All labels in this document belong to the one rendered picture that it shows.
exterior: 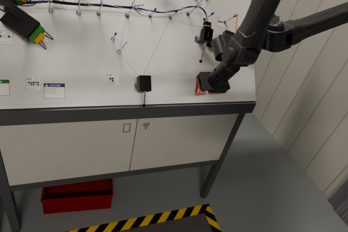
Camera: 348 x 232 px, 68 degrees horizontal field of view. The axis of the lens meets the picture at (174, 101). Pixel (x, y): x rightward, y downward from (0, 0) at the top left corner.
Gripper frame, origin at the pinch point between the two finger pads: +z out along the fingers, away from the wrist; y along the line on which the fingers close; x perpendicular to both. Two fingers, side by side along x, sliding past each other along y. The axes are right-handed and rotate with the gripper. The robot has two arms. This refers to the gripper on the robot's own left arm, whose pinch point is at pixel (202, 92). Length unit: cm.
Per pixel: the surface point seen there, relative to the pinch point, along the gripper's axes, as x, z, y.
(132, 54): -26.3, 16.3, 18.5
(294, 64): -56, 71, -143
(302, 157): 21, 98, -143
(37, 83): -16, 21, 54
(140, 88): -8.3, 12.7, 18.8
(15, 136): -2, 41, 64
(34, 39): -23, 4, 54
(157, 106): -4.9, 23.9, 9.1
